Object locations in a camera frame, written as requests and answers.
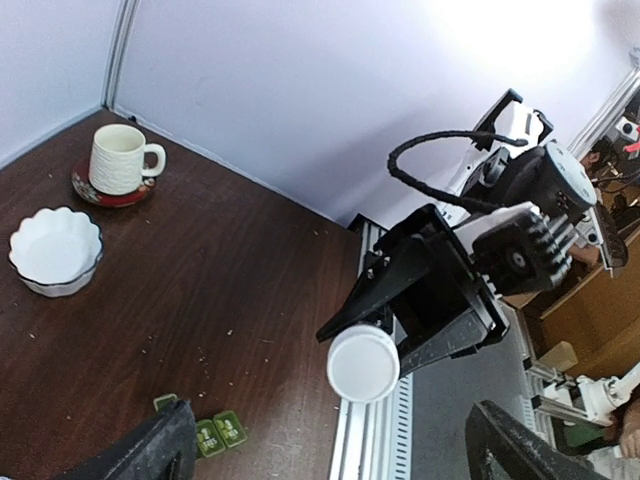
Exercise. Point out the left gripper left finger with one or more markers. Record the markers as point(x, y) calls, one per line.
point(161, 447)

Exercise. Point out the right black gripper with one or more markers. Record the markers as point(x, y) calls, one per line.
point(419, 273)

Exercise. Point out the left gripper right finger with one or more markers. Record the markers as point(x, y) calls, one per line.
point(500, 447)

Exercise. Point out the green weekly pill organizer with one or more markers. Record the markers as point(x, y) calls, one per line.
point(218, 434)

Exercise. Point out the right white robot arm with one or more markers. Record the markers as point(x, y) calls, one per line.
point(512, 166)

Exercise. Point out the cardboard box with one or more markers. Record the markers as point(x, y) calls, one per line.
point(599, 318)

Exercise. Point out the white scalloped dish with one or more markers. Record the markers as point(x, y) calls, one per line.
point(56, 252)

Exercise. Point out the cream ribbed mug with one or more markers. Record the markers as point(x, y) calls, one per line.
point(121, 158)

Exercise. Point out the aluminium front rail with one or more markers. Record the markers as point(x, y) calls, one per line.
point(374, 441)

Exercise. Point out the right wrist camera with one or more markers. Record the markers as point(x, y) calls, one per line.
point(526, 254)

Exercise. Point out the right aluminium frame post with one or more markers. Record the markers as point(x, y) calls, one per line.
point(121, 33)

